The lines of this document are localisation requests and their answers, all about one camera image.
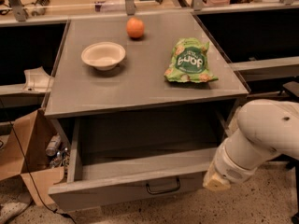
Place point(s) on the yellow foam-covered gripper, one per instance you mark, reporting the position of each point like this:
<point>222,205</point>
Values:
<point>229,168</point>

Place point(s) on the grey top drawer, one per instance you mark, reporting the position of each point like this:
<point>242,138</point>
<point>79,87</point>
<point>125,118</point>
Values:
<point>113,157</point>

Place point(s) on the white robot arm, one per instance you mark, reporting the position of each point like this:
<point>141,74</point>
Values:
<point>265,130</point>

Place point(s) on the grey drawer cabinet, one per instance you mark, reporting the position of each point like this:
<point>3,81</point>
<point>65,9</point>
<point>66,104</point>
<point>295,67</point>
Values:
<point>133,105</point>

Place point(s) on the black office chair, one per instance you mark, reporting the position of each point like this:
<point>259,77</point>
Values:
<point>289,92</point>

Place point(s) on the green snack chip bag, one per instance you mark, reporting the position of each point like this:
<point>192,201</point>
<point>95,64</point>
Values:
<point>189,62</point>

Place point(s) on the silver can in box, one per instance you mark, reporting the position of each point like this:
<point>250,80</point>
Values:
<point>53,145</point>

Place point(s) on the white paper bowl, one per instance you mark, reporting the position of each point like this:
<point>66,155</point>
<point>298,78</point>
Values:
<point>103,56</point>

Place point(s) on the orange fruit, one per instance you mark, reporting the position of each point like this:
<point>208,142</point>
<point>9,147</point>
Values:
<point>135,27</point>

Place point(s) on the brown cardboard box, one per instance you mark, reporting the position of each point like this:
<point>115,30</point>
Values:
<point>25,155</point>

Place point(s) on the white shoe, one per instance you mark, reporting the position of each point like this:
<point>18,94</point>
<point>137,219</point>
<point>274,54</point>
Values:
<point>15,207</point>

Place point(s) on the grey handheld tool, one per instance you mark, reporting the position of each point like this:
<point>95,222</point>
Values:
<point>40,7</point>

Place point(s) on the black top drawer handle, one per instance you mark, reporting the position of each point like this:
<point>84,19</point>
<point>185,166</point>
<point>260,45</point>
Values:
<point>163,186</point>

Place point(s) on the white plastic bracket piece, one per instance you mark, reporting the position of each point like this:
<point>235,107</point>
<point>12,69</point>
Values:
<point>37,80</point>

